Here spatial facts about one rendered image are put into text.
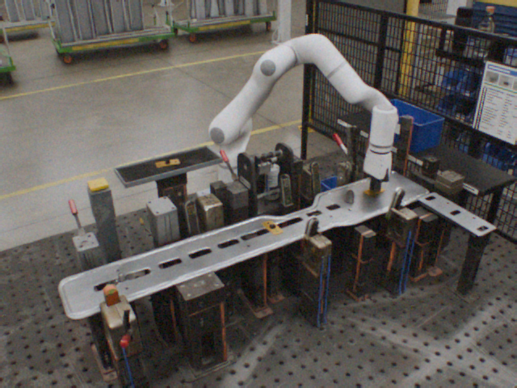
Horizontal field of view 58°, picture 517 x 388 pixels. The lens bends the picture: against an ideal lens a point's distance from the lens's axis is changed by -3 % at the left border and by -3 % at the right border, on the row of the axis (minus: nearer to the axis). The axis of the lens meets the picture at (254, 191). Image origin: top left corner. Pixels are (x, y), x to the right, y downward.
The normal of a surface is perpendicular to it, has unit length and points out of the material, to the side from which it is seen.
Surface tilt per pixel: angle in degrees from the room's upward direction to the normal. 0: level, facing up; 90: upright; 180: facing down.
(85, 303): 0
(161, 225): 90
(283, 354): 0
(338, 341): 0
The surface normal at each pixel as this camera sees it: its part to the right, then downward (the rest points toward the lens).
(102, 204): 0.51, 0.43
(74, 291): -0.01, -0.87
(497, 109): -0.87, 0.26
